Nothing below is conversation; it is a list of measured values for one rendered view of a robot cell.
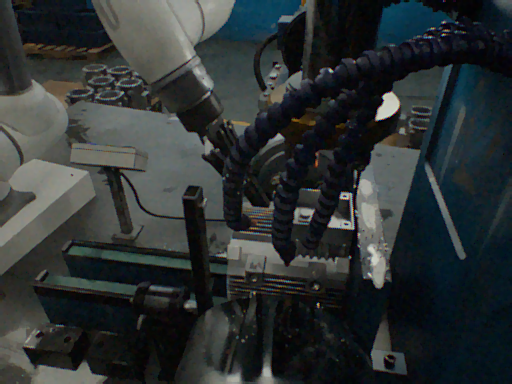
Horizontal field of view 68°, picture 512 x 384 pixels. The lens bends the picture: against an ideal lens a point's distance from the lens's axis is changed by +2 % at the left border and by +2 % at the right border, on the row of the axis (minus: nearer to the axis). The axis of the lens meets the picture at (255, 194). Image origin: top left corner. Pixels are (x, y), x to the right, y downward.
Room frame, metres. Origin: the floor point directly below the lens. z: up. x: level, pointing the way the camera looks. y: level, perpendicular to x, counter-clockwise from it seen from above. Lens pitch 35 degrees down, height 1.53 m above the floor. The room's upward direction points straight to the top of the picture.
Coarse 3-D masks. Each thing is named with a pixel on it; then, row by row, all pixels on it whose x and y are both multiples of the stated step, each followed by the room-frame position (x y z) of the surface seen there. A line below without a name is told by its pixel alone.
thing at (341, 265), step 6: (246, 204) 0.58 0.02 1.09; (228, 246) 0.46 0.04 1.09; (234, 246) 0.46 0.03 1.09; (240, 246) 0.47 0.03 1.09; (228, 252) 0.46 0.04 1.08; (234, 252) 0.46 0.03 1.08; (240, 252) 0.46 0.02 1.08; (228, 258) 0.45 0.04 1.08; (234, 258) 0.45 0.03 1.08; (240, 258) 0.46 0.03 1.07; (336, 258) 0.44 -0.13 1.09; (342, 258) 0.44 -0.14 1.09; (336, 264) 0.43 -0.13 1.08; (342, 264) 0.43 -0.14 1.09; (348, 264) 0.43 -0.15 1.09; (336, 270) 0.42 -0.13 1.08; (342, 270) 0.42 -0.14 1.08; (348, 270) 0.42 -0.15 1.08
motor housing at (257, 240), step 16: (256, 208) 0.55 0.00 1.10; (272, 208) 0.55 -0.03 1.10; (256, 224) 0.50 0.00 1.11; (240, 240) 0.49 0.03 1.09; (256, 240) 0.48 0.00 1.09; (272, 256) 0.46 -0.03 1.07; (240, 272) 0.44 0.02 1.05; (272, 272) 0.43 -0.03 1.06; (288, 272) 0.43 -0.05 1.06; (304, 272) 0.43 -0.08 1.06; (240, 288) 0.43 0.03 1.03; (256, 288) 0.43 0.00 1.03; (272, 288) 0.42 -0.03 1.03; (288, 288) 0.42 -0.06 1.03; (304, 288) 0.42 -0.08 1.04; (336, 288) 0.41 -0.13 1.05; (336, 304) 0.41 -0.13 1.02
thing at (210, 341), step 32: (224, 320) 0.28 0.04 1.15; (256, 320) 0.27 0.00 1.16; (288, 320) 0.27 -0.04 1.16; (320, 320) 0.27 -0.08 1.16; (192, 352) 0.25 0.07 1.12; (224, 352) 0.23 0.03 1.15; (256, 352) 0.23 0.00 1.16; (288, 352) 0.23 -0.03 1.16; (320, 352) 0.23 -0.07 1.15; (352, 352) 0.25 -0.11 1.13
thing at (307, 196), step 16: (304, 192) 0.55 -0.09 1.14; (320, 192) 0.55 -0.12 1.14; (304, 208) 0.54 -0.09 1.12; (336, 208) 0.54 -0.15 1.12; (352, 208) 0.50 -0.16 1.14; (304, 224) 0.46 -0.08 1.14; (336, 224) 0.49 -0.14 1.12; (352, 224) 0.46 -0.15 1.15; (336, 240) 0.45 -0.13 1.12; (304, 256) 0.45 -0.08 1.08; (320, 256) 0.45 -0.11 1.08; (336, 256) 0.45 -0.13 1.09
